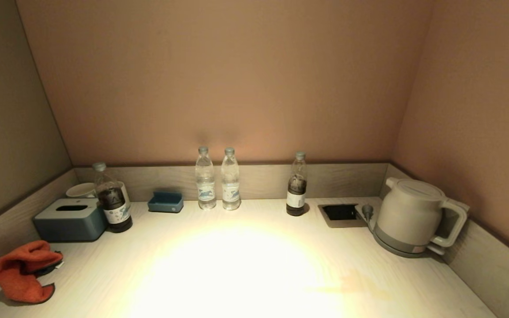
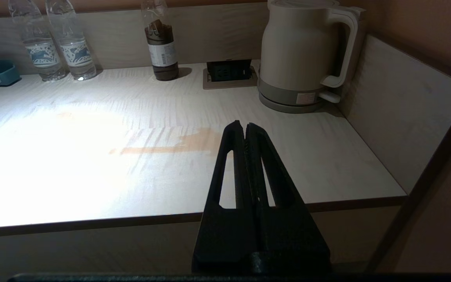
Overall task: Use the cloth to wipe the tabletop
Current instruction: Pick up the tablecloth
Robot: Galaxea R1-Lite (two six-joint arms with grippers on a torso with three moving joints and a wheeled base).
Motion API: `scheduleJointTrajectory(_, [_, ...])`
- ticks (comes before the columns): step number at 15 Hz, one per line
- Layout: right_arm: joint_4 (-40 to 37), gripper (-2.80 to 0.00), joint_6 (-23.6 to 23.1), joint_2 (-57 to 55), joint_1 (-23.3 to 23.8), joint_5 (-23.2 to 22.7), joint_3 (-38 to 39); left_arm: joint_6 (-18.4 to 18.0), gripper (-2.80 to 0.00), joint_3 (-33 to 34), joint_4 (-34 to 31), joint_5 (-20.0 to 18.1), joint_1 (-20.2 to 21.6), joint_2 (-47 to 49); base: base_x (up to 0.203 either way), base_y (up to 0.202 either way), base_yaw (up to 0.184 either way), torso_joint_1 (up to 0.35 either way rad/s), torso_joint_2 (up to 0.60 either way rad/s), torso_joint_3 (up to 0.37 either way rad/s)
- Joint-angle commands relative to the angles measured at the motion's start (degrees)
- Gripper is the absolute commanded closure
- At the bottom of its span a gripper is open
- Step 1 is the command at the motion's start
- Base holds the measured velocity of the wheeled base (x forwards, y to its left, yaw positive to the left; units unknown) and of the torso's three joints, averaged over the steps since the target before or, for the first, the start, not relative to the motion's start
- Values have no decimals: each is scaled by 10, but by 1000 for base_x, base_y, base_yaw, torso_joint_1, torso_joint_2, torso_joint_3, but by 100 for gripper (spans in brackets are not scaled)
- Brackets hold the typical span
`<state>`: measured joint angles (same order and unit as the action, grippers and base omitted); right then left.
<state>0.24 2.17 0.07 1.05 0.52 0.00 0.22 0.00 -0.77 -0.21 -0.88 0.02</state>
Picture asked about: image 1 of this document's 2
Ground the orange microfibre cloth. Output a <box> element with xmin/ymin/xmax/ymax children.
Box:
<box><xmin>0</xmin><ymin>240</ymin><xmax>64</xmax><ymax>305</ymax></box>

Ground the clear water bottle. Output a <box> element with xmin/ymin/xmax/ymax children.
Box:
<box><xmin>221</xmin><ymin>147</ymin><xmax>242</xmax><ymax>211</ymax></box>
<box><xmin>195</xmin><ymin>146</ymin><xmax>217</xmax><ymax>210</ymax></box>

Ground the slim dark bottle white label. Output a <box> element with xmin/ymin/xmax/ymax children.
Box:
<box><xmin>286</xmin><ymin>151</ymin><xmax>308</xmax><ymax>216</ymax></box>

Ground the small blue tray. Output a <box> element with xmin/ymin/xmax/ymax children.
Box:
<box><xmin>148</xmin><ymin>191</ymin><xmax>184</xmax><ymax>213</ymax></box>

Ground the recessed black socket box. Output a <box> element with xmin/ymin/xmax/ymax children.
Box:
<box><xmin>318</xmin><ymin>203</ymin><xmax>367</xmax><ymax>228</ymax></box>

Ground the grey power plug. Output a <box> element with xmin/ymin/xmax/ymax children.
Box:
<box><xmin>355</xmin><ymin>203</ymin><xmax>377</xmax><ymax>231</ymax></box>

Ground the white ceramic cup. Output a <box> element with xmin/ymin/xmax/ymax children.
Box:
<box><xmin>119</xmin><ymin>181</ymin><xmax>131</xmax><ymax>209</ymax></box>
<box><xmin>65</xmin><ymin>182</ymin><xmax>97</xmax><ymax>199</ymax></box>

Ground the dark drink bottle patterned label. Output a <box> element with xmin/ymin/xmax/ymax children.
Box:
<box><xmin>92</xmin><ymin>162</ymin><xmax>133</xmax><ymax>233</ymax></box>

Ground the white electric kettle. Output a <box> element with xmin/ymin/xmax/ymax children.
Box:
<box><xmin>376</xmin><ymin>177</ymin><xmax>468</xmax><ymax>248</ymax></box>

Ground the grey kettle base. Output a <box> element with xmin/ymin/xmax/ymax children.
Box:
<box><xmin>372</xmin><ymin>221</ymin><xmax>447</xmax><ymax>258</ymax></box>

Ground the blue-grey tissue box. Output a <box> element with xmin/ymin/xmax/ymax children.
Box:
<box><xmin>33</xmin><ymin>198</ymin><xmax>108</xmax><ymax>242</ymax></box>

